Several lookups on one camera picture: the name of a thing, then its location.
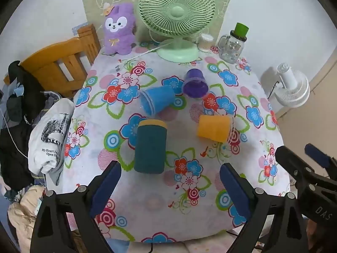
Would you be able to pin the purple plastic cup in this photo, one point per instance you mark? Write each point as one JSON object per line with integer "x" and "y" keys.
{"x": 194, "y": 85}

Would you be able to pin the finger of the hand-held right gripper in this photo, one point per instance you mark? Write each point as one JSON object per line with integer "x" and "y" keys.
{"x": 292, "y": 160}
{"x": 317, "y": 155}

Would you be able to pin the glass mug with green lid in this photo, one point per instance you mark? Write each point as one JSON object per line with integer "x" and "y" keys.
{"x": 233, "y": 48}

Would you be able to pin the white printed shirt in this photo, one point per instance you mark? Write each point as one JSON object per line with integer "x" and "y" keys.
{"x": 50, "y": 137}

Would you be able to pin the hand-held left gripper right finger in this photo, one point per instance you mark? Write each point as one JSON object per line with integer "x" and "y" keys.
{"x": 235, "y": 189}

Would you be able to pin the black clothing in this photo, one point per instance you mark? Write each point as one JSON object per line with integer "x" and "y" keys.
{"x": 18, "y": 147}

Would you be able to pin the purple plush toy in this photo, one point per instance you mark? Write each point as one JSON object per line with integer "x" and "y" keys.
{"x": 118, "y": 40}

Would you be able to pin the grey plaid garment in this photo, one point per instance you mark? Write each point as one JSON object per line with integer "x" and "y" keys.
{"x": 51, "y": 104}

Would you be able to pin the beige padded cloth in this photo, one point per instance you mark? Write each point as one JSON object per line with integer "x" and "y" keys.
{"x": 23, "y": 213}

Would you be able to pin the orange plastic cup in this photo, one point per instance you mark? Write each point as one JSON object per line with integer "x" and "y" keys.
{"x": 212, "y": 127}

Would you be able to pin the green desk fan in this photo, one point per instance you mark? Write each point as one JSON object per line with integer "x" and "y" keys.
{"x": 177, "y": 11}

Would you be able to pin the cotton swab container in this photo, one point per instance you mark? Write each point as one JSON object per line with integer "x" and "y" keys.
{"x": 206, "y": 43}

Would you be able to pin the teal cup with yellow rim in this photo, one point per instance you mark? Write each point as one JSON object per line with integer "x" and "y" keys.
{"x": 150, "y": 147}

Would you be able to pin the floral tablecloth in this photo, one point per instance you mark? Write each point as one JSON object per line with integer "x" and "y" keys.
{"x": 181, "y": 210}

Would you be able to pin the wooden chair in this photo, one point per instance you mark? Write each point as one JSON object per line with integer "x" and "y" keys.
{"x": 52, "y": 66}

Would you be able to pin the blue plastic cup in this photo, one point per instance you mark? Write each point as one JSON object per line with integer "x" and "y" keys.
{"x": 159, "y": 98}

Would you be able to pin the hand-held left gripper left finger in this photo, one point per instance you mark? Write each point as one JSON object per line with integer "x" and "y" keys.
{"x": 105, "y": 189}

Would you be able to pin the white round fan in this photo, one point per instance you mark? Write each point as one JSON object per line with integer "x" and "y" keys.
{"x": 296, "y": 89}

